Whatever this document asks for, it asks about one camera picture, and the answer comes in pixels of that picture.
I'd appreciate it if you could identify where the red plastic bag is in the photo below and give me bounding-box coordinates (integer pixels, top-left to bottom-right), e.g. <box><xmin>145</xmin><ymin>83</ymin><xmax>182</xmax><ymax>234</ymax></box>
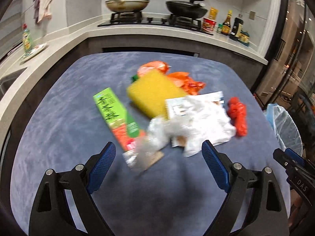
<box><xmin>227</xmin><ymin>97</ymin><xmax>248</xmax><ymax>136</ymax></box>

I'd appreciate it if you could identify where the white paper package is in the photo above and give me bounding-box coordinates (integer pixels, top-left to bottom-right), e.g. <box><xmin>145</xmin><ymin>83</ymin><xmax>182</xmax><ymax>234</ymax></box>
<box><xmin>166</xmin><ymin>91</ymin><xmax>236</xmax><ymax>157</ymax></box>

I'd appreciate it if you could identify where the orange wrapper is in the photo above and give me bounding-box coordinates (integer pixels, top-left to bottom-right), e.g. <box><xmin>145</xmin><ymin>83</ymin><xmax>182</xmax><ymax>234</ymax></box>
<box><xmin>137</xmin><ymin>61</ymin><xmax>206</xmax><ymax>95</ymax></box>

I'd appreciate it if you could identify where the green wasabi box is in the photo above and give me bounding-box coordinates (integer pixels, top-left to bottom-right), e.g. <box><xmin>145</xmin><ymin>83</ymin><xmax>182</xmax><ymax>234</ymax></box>
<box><xmin>93</xmin><ymin>87</ymin><xmax>145</xmax><ymax>152</ymax></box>

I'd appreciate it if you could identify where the clear plastic wrap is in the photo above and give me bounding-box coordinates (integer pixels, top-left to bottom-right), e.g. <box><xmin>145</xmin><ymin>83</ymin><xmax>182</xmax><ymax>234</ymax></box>
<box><xmin>123</xmin><ymin>116</ymin><xmax>192</xmax><ymax>173</ymax></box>

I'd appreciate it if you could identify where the yellow sponge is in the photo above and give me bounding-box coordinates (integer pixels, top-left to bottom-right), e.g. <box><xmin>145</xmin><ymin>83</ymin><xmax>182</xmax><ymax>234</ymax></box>
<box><xmin>127</xmin><ymin>69</ymin><xmax>186</xmax><ymax>119</ymax></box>

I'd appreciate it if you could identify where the trash bin with plastic liner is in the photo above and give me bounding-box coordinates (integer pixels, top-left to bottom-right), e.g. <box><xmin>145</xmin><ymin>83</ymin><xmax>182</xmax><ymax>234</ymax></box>
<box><xmin>264</xmin><ymin>103</ymin><xmax>303</xmax><ymax>156</ymax></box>

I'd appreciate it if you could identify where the glass sliding door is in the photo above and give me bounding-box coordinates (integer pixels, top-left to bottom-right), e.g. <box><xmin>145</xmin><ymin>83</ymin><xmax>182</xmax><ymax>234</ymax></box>
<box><xmin>250</xmin><ymin>0</ymin><xmax>315</xmax><ymax>118</ymax></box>

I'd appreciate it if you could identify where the teal condiment jar rack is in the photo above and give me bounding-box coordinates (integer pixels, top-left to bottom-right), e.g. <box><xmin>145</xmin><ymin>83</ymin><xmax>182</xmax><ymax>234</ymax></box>
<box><xmin>238</xmin><ymin>30</ymin><xmax>250</xmax><ymax>47</ymax></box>

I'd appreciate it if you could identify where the dark soy sauce bottle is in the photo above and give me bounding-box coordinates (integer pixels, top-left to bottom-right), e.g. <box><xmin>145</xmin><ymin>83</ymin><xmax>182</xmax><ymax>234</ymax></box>
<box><xmin>230</xmin><ymin>18</ymin><xmax>244</xmax><ymax>41</ymax></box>

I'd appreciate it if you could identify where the brown sauce bottle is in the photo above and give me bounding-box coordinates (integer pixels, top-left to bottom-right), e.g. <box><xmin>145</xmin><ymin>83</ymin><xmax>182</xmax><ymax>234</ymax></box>
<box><xmin>221</xmin><ymin>10</ymin><xmax>232</xmax><ymax>36</ymax></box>

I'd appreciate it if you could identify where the small green spice jar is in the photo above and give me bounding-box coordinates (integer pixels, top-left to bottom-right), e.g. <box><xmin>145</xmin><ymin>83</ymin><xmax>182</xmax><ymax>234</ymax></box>
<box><xmin>217</xmin><ymin>24</ymin><xmax>223</xmax><ymax>34</ymax></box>

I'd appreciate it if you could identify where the red instant noodle cup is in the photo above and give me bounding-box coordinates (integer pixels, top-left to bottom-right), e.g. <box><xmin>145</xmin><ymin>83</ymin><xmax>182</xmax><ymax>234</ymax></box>
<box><xmin>202</xmin><ymin>18</ymin><xmax>216</xmax><ymax>32</ymax></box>

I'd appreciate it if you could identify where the yellow seasoning packet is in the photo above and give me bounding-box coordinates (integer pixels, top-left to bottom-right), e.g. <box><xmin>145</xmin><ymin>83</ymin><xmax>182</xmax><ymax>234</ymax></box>
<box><xmin>208</xmin><ymin>7</ymin><xmax>218</xmax><ymax>20</ymax></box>

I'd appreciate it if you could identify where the white plate on counter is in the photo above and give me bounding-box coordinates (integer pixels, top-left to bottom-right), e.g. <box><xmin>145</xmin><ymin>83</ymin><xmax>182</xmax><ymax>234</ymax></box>
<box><xmin>19</xmin><ymin>43</ymin><xmax>49</xmax><ymax>63</ymax></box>

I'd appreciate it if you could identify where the black wok with lid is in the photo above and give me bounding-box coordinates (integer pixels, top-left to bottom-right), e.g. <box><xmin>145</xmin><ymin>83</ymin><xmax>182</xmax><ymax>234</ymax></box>
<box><xmin>166</xmin><ymin>0</ymin><xmax>208</xmax><ymax>19</ymax></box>

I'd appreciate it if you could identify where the green dish soap bottle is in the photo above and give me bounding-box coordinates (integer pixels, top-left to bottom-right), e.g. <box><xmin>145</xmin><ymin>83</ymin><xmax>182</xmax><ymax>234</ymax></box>
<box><xmin>22</xmin><ymin>23</ymin><xmax>33</xmax><ymax>53</ymax></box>

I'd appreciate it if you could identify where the black gas stove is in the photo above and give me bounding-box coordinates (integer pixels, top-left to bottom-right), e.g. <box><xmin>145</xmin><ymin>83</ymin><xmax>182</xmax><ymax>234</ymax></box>
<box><xmin>97</xmin><ymin>12</ymin><xmax>213</xmax><ymax>36</ymax></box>

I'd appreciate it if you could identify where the beige wok with lid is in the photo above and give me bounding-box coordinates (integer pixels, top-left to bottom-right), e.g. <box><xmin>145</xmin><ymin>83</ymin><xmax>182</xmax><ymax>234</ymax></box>
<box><xmin>105</xmin><ymin>0</ymin><xmax>150</xmax><ymax>13</ymax></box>

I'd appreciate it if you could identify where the hanging pink dish towel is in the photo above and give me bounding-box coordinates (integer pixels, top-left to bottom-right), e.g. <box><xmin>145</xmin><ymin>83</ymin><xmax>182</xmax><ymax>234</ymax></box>
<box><xmin>33</xmin><ymin>0</ymin><xmax>53</xmax><ymax>25</ymax></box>

